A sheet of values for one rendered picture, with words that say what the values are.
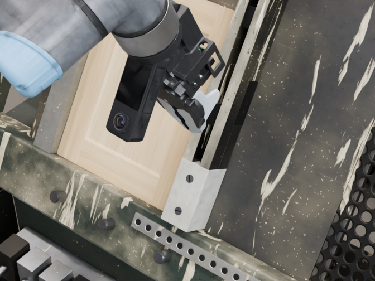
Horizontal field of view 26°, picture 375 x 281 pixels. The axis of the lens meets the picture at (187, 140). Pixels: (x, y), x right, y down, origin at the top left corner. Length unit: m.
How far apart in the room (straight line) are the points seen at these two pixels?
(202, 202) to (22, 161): 0.44
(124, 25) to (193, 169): 0.64
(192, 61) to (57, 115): 0.76
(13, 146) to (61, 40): 0.95
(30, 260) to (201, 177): 0.42
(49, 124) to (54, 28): 0.90
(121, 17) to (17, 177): 0.95
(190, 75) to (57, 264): 0.79
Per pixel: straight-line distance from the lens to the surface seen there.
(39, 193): 1.72
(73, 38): 0.83
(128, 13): 0.86
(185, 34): 0.97
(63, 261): 1.72
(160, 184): 1.58
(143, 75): 0.95
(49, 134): 1.71
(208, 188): 1.50
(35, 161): 1.73
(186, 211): 1.49
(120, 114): 0.97
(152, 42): 0.90
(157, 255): 1.53
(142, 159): 1.61
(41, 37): 0.83
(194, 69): 0.98
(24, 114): 2.02
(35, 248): 1.71
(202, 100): 1.04
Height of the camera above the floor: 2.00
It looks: 40 degrees down
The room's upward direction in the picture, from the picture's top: straight up
